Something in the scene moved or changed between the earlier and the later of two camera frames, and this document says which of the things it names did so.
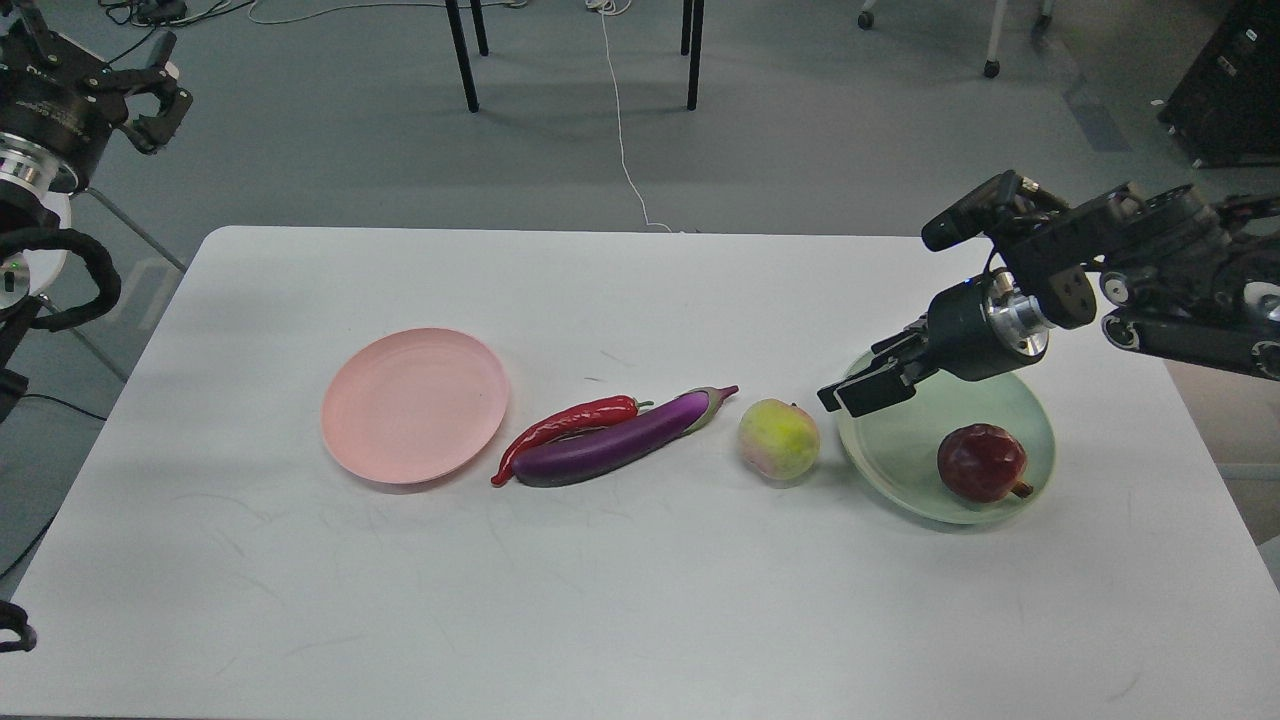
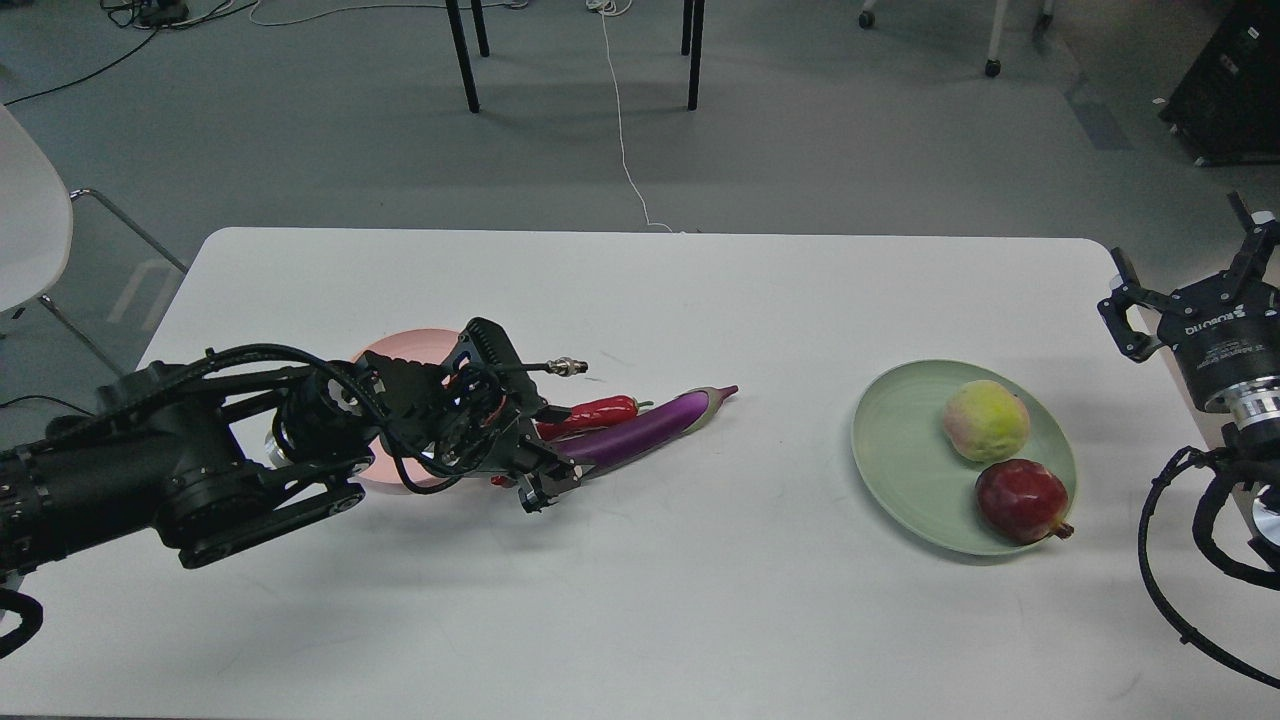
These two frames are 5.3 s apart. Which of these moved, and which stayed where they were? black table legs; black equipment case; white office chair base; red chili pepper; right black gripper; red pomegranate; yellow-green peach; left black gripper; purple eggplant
Moved: yellow-green peach; right black gripper; left black gripper; red pomegranate
Stayed: white office chair base; black equipment case; black table legs; purple eggplant; red chili pepper
